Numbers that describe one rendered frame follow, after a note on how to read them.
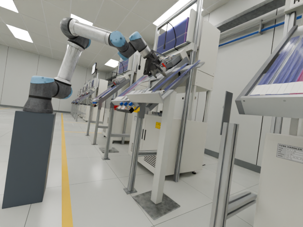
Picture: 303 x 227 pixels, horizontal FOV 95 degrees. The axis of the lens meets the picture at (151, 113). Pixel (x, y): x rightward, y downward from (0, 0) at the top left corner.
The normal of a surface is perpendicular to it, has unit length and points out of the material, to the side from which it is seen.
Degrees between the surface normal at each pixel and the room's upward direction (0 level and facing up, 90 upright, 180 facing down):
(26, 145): 90
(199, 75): 90
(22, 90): 90
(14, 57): 90
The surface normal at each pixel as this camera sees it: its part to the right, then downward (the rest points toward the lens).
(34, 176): 0.52, 0.07
